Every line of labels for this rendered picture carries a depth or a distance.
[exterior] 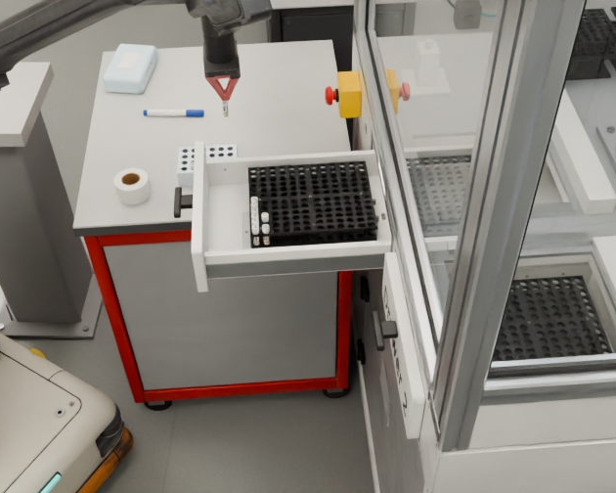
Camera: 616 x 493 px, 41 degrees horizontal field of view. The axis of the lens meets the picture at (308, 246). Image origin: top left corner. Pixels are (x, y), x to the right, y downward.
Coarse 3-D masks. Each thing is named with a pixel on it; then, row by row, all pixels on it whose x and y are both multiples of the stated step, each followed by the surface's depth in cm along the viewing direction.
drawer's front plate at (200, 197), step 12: (204, 156) 154; (204, 168) 152; (204, 180) 151; (204, 192) 149; (204, 204) 147; (204, 216) 146; (192, 228) 139; (204, 228) 144; (192, 240) 137; (204, 240) 142; (192, 252) 135; (204, 264) 139; (204, 276) 140; (204, 288) 142
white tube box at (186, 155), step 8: (184, 152) 174; (192, 152) 172; (208, 152) 172; (216, 152) 172; (224, 152) 172; (232, 152) 172; (184, 160) 170; (192, 160) 170; (184, 168) 170; (184, 176) 168; (192, 176) 169; (184, 184) 170; (192, 184) 170
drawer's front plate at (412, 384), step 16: (384, 256) 135; (384, 272) 137; (384, 288) 138; (400, 288) 129; (384, 304) 139; (400, 304) 127; (400, 320) 125; (400, 336) 123; (400, 352) 124; (400, 368) 125; (416, 368) 119; (400, 384) 127; (416, 384) 117; (416, 400) 115; (416, 416) 118; (416, 432) 121
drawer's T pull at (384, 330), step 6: (372, 312) 128; (378, 312) 128; (372, 318) 128; (378, 318) 127; (378, 324) 126; (384, 324) 126; (390, 324) 126; (396, 324) 127; (378, 330) 125; (384, 330) 126; (390, 330) 126; (396, 330) 126; (378, 336) 125; (384, 336) 125; (390, 336) 125; (396, 336) 125; (378, 342) 124; (378, 348) 124; (384, 348) 124
